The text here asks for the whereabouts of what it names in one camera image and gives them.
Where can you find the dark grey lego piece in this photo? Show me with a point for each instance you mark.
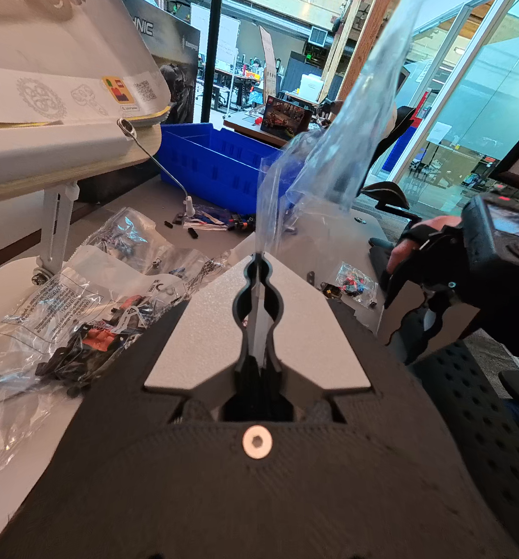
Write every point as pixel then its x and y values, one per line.
pixel 178 218

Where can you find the black office chair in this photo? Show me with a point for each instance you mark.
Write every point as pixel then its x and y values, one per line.
pixel 386 192
pixel 399 131

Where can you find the small bag of lego parts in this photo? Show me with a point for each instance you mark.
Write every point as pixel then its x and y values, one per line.
pixel 355 284

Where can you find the person's right hand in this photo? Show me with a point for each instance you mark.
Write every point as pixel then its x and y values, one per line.
pixel 438 223

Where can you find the wooden office desk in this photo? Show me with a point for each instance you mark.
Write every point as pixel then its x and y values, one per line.
pixel 246 129

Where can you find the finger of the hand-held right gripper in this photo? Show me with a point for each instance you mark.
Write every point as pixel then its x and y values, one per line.
pixel 456 323
pixel 399 310

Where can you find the small lego set box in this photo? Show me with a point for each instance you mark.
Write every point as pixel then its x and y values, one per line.
pixel 285 115

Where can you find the small bag of blue parts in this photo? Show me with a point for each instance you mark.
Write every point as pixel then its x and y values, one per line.
pixel 207 220

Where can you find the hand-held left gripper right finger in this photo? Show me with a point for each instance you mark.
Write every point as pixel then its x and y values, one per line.
pixel 325 349

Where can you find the small black orange lego assembly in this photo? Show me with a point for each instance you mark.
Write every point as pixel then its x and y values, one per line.
pixel 242 223

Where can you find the clear bag of pale parts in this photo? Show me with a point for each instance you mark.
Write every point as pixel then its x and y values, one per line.
pixel 128 231

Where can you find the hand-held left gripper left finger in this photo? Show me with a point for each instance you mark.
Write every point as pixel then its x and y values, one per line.
pixel 189 349

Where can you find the blue plastic bin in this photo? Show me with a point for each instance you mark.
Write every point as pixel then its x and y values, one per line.
pixel 207 161

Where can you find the large white-label lego parts bag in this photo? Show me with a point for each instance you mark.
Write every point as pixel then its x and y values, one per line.
pixel 45 305

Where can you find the white board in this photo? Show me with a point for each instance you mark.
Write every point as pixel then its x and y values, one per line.
pixel 224 35

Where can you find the black lego set box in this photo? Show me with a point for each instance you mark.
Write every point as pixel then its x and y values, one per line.
pixel 176 56

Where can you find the lego instruction booklet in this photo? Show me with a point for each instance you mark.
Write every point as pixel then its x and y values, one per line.
pixel 67 65

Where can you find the clear plastic bag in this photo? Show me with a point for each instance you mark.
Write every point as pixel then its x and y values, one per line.
pixel 351 131

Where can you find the black steel column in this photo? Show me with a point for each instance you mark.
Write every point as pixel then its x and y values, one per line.
pixel 211 61

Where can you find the person's right forearm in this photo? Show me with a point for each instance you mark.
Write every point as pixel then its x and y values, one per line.
pixel 512 332

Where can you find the brown cardboard sheet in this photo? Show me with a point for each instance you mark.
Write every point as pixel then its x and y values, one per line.
pixel 268 61

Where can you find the wooden post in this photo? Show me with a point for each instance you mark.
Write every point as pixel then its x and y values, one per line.
pixel 359 43

